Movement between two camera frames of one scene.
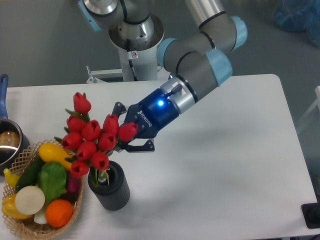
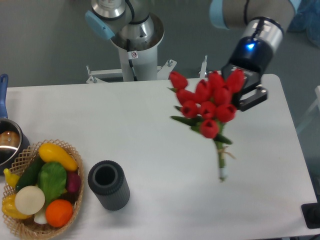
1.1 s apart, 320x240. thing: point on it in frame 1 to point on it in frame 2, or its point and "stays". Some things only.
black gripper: (152, 115) to (252, 55)
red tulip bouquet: (91, 141) to (205, 104)
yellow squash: (51, 152) stays
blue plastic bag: (297, 15) stays
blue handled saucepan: (14, 143) stays
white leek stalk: (40, 217) stays
